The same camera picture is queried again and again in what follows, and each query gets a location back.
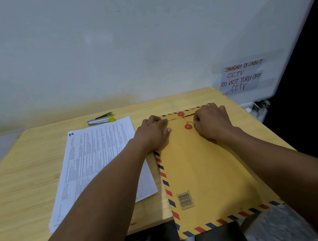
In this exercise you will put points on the person's left hand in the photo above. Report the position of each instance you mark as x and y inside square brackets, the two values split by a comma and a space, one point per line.
[152, 134]

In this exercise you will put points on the person's left forearm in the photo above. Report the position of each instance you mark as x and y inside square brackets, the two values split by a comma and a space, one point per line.
[104, 195]

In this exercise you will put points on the person's right fingers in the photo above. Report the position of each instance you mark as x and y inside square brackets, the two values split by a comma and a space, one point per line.
[203, 113]

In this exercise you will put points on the handwritten paper wall notice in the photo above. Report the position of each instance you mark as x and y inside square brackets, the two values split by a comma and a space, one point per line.
[241, 76]

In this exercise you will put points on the person's left thumb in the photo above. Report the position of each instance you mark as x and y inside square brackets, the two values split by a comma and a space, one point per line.
[167, 132]

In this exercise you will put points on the white wall power socket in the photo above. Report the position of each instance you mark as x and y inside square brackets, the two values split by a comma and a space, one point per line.
[257, 108]

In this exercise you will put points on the printed white paper sheet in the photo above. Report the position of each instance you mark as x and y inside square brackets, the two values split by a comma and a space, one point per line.
[95, 167]

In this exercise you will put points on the silver stapler with yellow tip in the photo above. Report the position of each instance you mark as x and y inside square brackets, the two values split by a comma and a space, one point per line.
[101, 119]

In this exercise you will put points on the person's right hand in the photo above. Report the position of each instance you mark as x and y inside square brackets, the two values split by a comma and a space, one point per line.
[213, 124]

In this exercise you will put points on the person's right forearm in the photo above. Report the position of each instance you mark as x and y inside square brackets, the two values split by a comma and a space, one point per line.
[293, 177]

